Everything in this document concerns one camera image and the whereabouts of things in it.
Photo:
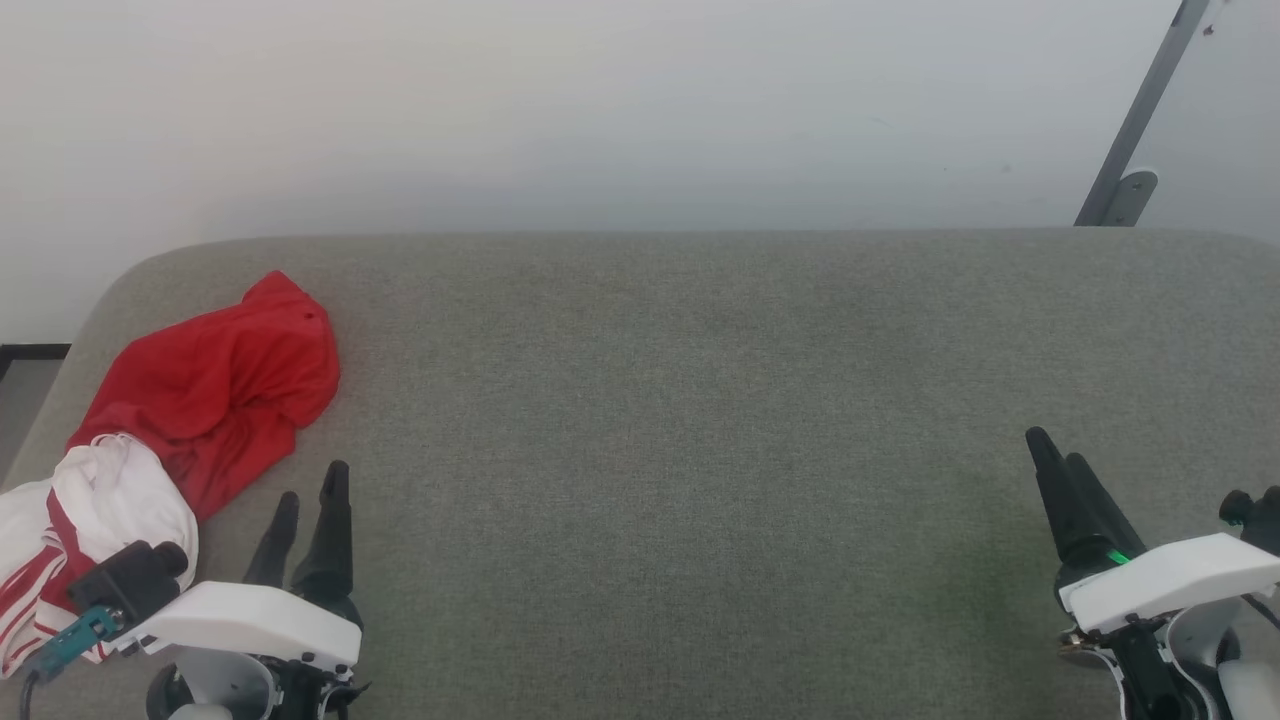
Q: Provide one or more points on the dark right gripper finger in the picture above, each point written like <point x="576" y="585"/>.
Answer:
<point x="1057" y="500"/>
<point x="1105" y="520"/>

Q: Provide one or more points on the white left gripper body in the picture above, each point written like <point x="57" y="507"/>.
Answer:
<point x="250" y="618"/>

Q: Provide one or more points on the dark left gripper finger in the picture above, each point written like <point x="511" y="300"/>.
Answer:
<point x="276" y="550"/>
<point x="330" y="545"/>

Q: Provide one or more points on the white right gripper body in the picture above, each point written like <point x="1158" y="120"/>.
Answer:
<point x="1170" y="580"/>

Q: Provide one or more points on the red and white jersey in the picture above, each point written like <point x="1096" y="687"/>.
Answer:
<point x="215" y="385"/>

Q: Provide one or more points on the black baseboard strip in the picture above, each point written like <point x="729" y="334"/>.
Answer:
<point x="30" y="352"/>

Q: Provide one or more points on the grey metal pole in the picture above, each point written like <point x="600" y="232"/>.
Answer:
<point x="1150" y="90"/>

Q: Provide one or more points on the grey metal wall bracket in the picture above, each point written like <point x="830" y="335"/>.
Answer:
<point x="1133" y="195"/>

